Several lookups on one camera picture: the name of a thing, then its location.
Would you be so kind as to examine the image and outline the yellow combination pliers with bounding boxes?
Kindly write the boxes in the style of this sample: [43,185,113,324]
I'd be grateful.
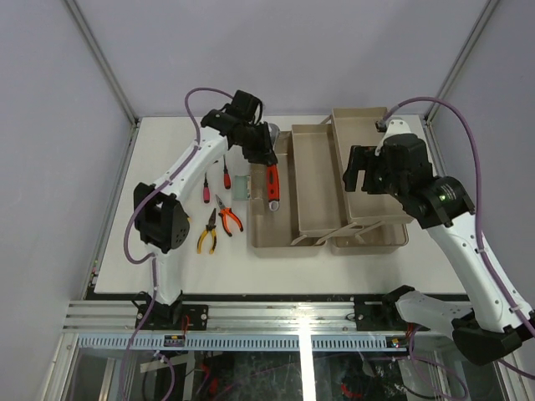
[196,208,217,255]

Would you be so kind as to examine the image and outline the red handle screwdriver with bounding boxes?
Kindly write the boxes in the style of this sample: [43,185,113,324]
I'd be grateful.
[223,157,232,190]

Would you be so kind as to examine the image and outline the silver adjustable wrench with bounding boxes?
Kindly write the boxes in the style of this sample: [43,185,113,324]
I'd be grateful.
[266,123,280,212]

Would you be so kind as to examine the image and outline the translucent brown tool box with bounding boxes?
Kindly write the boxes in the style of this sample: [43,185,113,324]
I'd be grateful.
[248,107,412,257]

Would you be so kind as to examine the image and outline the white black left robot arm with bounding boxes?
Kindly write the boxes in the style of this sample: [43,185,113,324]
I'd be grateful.
[125,90,280,330]

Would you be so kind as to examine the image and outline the green tool box latch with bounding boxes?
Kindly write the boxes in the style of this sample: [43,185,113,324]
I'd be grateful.
[232,175,251,201]

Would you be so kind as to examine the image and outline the orange long nose pliers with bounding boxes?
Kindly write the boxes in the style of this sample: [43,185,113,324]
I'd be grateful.
[215,195,244,237]

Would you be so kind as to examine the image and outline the pink handle screwdriver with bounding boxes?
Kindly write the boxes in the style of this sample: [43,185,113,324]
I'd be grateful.
[202,175,211,204]

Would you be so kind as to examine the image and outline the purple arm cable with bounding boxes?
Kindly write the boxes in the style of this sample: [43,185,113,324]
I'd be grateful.
[375,96,535,398]
[118,87,235,401]

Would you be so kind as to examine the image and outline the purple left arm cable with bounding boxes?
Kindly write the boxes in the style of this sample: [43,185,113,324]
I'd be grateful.
[118,87,235,401]

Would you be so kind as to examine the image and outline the aluminium front rail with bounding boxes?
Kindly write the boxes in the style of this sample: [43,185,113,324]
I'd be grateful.
[62,298,512,335]

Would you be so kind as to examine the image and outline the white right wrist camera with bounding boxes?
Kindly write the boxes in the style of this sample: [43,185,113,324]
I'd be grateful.
[374,119,411,156]

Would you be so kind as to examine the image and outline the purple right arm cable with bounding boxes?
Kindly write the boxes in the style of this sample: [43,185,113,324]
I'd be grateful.
[375,96,535,398]

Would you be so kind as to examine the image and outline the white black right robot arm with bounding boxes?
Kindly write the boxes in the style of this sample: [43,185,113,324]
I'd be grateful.
[343,119,534,366]

